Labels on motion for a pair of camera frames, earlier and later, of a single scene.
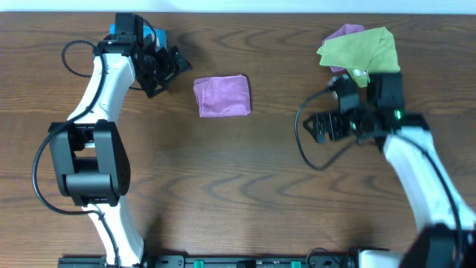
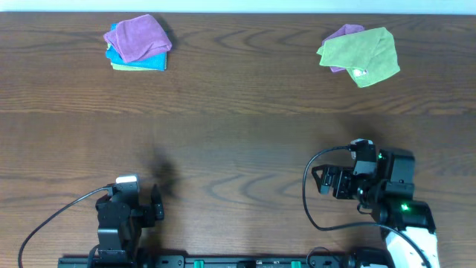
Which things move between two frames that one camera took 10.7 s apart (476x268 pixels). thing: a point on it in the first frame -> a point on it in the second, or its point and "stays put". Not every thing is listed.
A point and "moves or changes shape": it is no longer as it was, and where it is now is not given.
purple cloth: (222, 96) moves or changes shape
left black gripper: (168, 66) -> (149, 214)
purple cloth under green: (345, 29) stays put
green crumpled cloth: (370, 51) stays put
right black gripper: (328, 126) -> (332, 182)
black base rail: (222, 260) stays put
